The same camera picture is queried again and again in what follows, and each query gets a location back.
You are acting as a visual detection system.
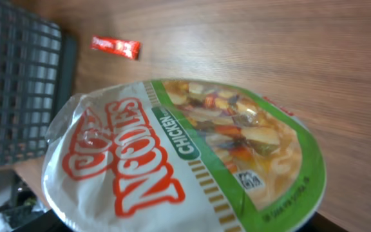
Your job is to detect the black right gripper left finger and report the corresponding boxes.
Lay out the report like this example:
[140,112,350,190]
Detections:
[14,210,73,232]

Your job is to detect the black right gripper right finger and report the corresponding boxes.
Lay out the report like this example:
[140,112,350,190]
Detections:
[297,213,347,232]

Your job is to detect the white chicken cup noodles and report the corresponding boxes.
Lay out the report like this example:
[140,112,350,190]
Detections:
[42,79,327,231]

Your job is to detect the red Nescafe coffee stick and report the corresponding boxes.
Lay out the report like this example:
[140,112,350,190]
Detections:
[91,36,141,60]

